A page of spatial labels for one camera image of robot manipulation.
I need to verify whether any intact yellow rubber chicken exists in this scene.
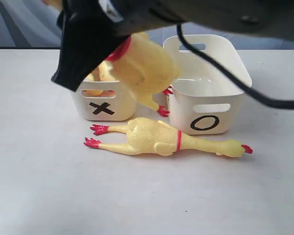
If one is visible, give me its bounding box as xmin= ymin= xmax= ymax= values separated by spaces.
xmin=84 ymin=117 xmax=253 ymax=158

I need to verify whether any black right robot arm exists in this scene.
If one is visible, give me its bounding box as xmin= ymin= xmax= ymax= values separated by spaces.
xmin=52 ymin=0 xmax=294 ymax=91

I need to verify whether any rubber chicken with white tube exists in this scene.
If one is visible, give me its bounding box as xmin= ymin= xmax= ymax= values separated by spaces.
xmin=81 ymin=61 xmax=121 ymax=98

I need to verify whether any cream bin marked O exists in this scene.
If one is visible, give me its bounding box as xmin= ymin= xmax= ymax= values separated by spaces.
xmin=163 ymin=34 xmax=252 ymax=135

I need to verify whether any headless yellow rubber chicken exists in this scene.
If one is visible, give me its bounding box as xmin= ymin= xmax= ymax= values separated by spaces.
xmin=98 ymin=32 xmax=181 ymax=117

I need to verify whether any cream bin marked X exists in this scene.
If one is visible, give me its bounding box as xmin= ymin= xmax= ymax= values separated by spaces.
xmin=72 ymin=72 xmax=137 ymax=121

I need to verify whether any grey backdrop curtain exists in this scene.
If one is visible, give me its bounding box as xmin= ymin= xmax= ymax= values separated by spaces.
xmin=0 ymin=0 xmax=294 ymax=50

